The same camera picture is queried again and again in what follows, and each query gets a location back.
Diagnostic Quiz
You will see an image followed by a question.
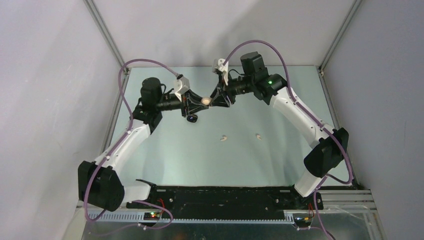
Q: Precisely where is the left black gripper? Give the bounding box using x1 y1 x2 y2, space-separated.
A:
155 89 209 118

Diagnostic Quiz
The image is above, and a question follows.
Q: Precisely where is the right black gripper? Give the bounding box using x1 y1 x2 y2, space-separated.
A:
209 71 255 108

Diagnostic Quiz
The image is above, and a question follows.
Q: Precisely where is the beige earbud charging case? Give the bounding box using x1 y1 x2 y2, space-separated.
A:
201 97 213 106

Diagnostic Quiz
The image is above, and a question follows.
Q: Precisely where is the black earbud charging case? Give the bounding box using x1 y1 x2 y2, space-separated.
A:
186 114 199 123

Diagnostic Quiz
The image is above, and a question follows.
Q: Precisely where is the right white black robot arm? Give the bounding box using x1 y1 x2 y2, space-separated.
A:
210 51 349 209

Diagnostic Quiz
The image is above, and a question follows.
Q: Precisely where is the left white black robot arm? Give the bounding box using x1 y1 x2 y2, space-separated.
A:
78 74 213 212

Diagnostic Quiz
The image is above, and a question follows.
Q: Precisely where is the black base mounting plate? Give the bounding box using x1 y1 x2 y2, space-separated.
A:
146 186 324 221

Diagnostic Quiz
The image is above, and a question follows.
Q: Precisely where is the left controller circuit board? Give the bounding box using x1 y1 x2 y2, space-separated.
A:
143 212 162 221

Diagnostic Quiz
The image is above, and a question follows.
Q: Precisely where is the controller circuit board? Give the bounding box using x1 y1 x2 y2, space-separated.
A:
294 216 314 229
143 212 162 221

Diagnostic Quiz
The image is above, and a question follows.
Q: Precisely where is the right controller circuit board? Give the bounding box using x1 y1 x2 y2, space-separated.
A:
294 216 314 229

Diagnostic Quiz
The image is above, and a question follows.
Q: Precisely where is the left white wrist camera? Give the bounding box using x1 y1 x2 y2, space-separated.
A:
174 74 190 102

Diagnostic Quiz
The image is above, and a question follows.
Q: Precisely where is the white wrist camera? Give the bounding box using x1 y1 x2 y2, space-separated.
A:
174 74 190 102
212 58 229 86

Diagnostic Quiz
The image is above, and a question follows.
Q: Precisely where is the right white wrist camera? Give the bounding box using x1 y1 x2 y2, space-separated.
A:
212 58 229 86

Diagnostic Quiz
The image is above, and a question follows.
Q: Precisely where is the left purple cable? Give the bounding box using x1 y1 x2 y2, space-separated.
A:
82 58 182 231

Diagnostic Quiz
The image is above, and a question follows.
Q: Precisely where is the purple cable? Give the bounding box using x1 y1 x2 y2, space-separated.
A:
223 40 354 240
82 58 182 231

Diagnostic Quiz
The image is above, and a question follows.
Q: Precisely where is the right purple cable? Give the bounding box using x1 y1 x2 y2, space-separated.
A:
223 40 354 240

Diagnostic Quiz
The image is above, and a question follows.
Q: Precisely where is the grey slotted cable duct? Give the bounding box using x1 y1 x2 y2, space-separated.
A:
96 211 295 225

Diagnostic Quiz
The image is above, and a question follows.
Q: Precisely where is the aluminium frame rail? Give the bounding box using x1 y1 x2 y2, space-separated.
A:
76 188 379 214

